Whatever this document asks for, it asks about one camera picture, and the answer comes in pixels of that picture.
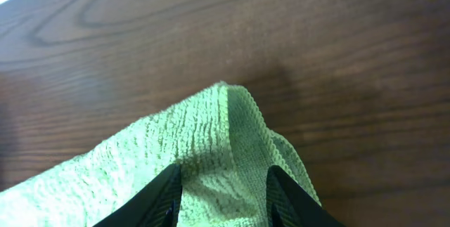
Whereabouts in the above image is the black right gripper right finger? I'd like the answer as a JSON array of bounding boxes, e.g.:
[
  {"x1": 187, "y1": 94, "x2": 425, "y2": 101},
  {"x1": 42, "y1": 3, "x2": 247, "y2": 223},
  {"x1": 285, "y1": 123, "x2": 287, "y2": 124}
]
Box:
[{"x1": 266, "y1": 165, "x2": 345, "y2": 227}]

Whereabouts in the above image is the green microfiber cloth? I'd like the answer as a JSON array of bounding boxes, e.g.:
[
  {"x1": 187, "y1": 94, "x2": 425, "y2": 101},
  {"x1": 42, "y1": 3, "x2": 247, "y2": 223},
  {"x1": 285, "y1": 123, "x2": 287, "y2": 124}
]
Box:
[{"x1": 1, "y1": 83, "x2": 316, "y2": 226}]

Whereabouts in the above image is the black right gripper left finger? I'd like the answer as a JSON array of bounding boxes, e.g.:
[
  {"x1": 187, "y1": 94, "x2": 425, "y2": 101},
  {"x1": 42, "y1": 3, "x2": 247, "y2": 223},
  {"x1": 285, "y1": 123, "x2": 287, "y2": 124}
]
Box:
[{"x1": 94, "y1": 164, "x2": 183, "y2": 227}]

